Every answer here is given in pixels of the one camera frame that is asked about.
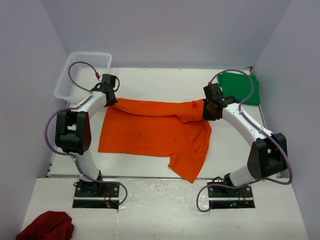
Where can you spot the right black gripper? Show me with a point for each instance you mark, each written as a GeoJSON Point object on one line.
{"type": "Point", "coordinates": [206, 116]}

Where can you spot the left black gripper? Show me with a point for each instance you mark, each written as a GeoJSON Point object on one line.
{"type": "Point", "coordinates": [112, 102]}

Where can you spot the orange t shirt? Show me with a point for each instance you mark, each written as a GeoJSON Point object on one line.
{"type": "Point", "coordinates": [175, 130]}

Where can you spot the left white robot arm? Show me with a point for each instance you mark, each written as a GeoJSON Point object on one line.
{"type": "Point", "coordinates": [73, 130]}

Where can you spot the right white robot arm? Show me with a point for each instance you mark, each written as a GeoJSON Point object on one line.
{"type": "Point", "coordinates": [268, 151]}

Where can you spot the white plastic mesh basket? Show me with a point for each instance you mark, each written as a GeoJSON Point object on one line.
{"type": "Point", "coordinates": [82, 70]}

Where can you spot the folded green t shirt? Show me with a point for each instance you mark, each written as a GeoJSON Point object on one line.
{"type": "Point", "coordinates": [239, 86]}

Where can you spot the crumpled dark red t shirt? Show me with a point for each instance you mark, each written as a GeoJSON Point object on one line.
{"type": "Point", "coordinates": [50, 225]}

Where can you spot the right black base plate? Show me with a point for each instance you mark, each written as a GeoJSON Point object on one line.
{"type": "Point", "coordinates": [225, 198]}

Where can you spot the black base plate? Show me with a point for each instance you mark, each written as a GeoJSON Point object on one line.
{"type": "Point", "coordinates": [225, 198]}
{"type": "Point", "coordinates": [95, 195]}

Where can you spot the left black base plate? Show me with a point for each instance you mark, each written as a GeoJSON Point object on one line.
{"type": "Point", "coordinates": [95, 195]}

